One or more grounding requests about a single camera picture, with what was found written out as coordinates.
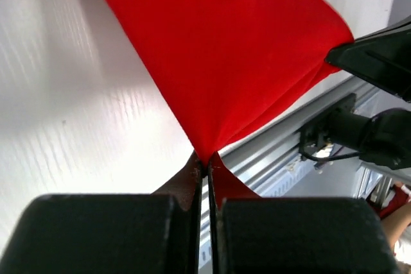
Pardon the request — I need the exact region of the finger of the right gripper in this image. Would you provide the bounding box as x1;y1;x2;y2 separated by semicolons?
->
325;17;410;103

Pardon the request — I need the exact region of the red t shirt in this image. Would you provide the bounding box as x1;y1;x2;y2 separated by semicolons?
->
83;0;356;209

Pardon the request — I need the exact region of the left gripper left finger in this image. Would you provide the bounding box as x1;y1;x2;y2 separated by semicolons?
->
1;154;202;273

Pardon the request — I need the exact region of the aluminium mounting rail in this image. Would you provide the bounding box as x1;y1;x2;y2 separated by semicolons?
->
198;74;386;265

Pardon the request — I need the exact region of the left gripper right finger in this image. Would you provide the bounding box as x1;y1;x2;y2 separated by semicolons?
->
207;158;399;273

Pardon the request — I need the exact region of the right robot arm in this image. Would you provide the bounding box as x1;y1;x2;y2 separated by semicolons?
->
325;17;410;170

